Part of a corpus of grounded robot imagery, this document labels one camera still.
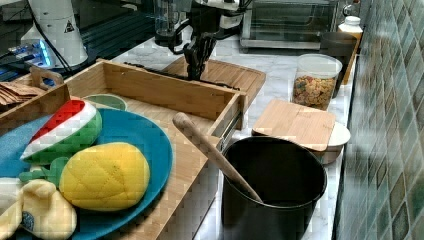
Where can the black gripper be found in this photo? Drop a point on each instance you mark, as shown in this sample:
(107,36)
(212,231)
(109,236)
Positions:
(197,52)

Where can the bamboo drawer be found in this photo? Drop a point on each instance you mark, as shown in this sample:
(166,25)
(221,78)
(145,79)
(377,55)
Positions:
(142,91)

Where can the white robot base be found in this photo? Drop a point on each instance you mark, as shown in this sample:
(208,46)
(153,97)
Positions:
(55,26)

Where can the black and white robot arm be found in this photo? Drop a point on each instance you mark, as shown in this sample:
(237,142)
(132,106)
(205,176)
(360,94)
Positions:
(210,20)

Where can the green bowl in drawer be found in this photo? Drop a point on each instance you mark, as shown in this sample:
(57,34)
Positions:
(107,101)

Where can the bamboo cutting board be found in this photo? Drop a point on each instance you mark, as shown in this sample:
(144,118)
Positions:
(219,83)

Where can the glass french press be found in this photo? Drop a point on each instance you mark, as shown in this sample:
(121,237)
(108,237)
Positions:
(167,17)

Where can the silver toaster oven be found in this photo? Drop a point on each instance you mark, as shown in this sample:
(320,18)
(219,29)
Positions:
(287,24)

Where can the blue plate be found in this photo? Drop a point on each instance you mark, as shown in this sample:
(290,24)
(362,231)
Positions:
(118,126)

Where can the clear container of cereal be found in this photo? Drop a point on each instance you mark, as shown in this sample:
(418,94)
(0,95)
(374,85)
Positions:
(315,80)

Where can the plush watermelon slice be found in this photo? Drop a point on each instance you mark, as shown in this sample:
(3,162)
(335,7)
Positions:
(73,127)

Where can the white bowl with bamboo lid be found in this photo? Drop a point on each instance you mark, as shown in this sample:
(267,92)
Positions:
(316,130)

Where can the plush yellow pineapple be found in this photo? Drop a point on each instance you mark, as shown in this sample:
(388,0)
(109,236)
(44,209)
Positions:
(105,177)

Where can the black utensil pot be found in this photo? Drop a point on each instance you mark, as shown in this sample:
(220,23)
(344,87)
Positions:
(287,177)

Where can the white capped bottle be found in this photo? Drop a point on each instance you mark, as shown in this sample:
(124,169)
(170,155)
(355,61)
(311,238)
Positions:
(351,26)

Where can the brown paper napkins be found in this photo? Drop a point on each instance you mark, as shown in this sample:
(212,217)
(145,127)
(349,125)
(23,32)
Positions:
(13,93)

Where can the plush pale banana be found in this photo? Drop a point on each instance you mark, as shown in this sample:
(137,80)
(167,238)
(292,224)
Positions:
(39,208)

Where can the wooden spoon handle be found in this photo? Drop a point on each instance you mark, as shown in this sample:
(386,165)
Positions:
(183,123)

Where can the wooden tray with handle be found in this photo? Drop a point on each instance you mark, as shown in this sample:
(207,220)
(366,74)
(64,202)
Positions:
(55,95)

